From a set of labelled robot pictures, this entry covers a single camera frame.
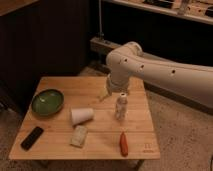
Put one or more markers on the white paper cup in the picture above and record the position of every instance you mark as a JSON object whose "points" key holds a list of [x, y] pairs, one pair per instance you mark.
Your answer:
{"points": [[81, 115]]}

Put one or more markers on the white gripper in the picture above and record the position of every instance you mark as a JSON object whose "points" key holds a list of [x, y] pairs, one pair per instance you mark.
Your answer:
{"points": [[114, 85]]}

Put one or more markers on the background wooden shelf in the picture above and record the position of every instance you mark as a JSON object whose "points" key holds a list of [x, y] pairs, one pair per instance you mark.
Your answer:
{"points": [[194, 10]]}

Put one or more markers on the metal vertical pole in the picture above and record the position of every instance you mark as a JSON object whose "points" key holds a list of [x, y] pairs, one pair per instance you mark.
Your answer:
{"points": [[101, 34]]}

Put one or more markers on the black remote control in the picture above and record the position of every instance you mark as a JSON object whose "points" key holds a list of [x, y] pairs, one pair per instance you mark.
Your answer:
{"points": [[31, 138]]}

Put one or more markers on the wooden folding table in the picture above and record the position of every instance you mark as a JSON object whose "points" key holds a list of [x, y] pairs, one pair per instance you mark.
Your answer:
{"points": [[104, 131]]}

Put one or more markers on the green ceramic bowl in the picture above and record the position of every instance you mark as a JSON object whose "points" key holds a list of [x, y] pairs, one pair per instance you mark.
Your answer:
{"points": [[47, 102]]}

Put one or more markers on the orange carrot toy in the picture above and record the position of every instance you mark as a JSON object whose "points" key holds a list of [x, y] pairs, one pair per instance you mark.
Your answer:
{"points": [[123, 145]]}

